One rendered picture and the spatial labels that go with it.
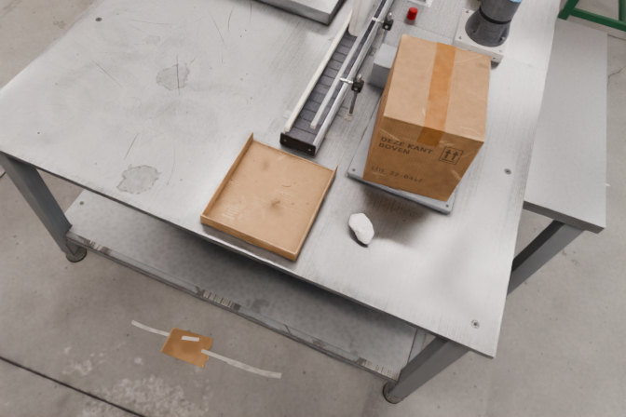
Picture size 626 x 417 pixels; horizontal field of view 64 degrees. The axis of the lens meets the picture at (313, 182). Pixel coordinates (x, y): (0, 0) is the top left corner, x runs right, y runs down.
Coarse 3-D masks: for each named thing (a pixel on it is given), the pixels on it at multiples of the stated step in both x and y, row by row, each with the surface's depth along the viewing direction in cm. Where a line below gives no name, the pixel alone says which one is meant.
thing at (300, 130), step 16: (384, 0) 178; (368, 32) 168; (336, 48) 162; (336, 64) 158; (352, 64) 159; (320, 80) 153; (320, 96) 150; (336, 96) 150; (304, 112) 146; (304, 128) 142
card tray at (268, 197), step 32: (256, 160) 140; (288, 160) 141; (224, 192) 133; (256, 192) 134; (288, 192) 136; (320, 192) 137; (224, 224) 124; (256, 224) 129; (288, 224) 130; (288, 256) 124
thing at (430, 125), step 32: (416, 64) 127; (448, 64) 128; (480, 64) 129; (384, 96) 137; (416, 96) 120; (448, 96) 122; (480, 96) 123; (384, 128) 120; (416, 128) 117; (448, 128) 116; (480, 128) 117; (384, 160) 129; (416, 160) 126; (448, 160) 123; (416, 192) 137; (448, 192) 133
